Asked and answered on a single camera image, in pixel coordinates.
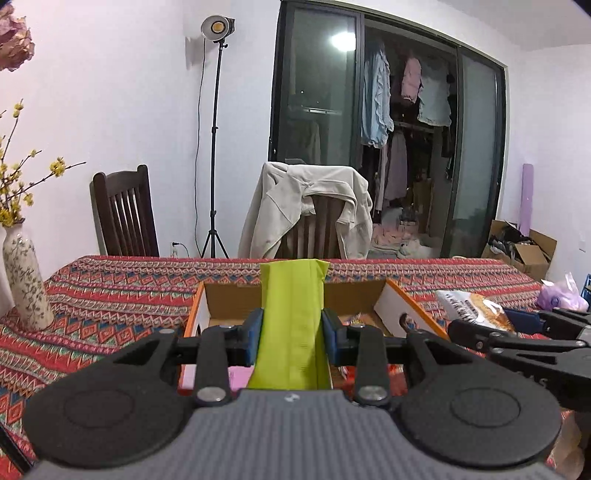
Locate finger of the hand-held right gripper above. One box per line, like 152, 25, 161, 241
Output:
504, 307, 591, 341
448, 318, 591, 370

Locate purple rolled yoga mat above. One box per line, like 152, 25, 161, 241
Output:
521, 164, 534, 236

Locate beige jacket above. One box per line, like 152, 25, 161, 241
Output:
238, 161, 374, 260

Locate pale blue hanging shirt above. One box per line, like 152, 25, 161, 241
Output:
418, 58, 452, 127

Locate floral ceramic vase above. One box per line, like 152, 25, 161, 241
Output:
2, 224, 55, 330

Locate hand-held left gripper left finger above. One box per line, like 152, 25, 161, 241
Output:
111, 308, 265, 408

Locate dark wooden chair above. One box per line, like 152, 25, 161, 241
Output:
91, 165, 160, 258

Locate yellow flower branches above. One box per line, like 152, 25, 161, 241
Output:
0, 99, 87, 228

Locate pink artificial roses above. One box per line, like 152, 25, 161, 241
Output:
0, 7, 36, 73

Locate brown cardboard box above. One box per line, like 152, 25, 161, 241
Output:
481, 220, 557, 280

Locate pink hanging jacket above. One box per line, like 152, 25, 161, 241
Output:
401, 55, 424, 105

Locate wooden chair under jacket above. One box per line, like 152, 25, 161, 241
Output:
277, 196, 345, 259

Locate black light cable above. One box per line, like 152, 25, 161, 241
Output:
172, 46, 206, 247

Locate pink snack packet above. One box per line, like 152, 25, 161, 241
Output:
228, 367, 258, 391

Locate sliding glass door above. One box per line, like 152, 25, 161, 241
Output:
268, 0, 506, 259

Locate orange cardboard box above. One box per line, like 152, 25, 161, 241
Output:
178, 277, 455, 398

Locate orange white snack bag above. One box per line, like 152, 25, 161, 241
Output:
435, 290, 517, 334

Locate studio light on stand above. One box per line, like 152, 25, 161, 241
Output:
200, 15, 236, 258

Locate light blue denim shirt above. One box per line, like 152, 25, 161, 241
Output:
361, 41, 392, 148

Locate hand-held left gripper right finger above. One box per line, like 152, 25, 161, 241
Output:
322, 308, 472, 408

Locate lavender hanging garment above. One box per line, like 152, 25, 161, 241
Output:
383, 131, 409, 201

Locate clothes pile on floor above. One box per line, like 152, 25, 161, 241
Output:
372, 208, 441, 258

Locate red patterned tablecloth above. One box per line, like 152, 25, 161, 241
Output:
0, 255, 591, 480

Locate person's right forearm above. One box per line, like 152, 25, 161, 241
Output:
554, 411, 591, 480

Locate purple tissue pack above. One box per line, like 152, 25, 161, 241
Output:
536, 272, 589, 312

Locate lime green snack packet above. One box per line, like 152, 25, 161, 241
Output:
247, 258, 331, 391

